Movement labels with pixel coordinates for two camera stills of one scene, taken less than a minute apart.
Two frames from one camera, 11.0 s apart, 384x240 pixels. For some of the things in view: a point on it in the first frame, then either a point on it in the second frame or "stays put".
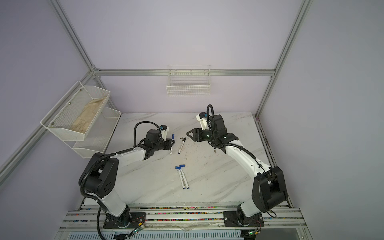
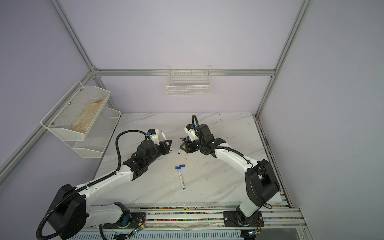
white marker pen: x=187 y=187 to x=165 y=139
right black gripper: x=197 y=134 to x=188 y=148
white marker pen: x=181 y=180 stays put
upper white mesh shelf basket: x=73 y=114 stays put
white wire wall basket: x=185 y=80 stays put
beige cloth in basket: x=84 y=121 stays put
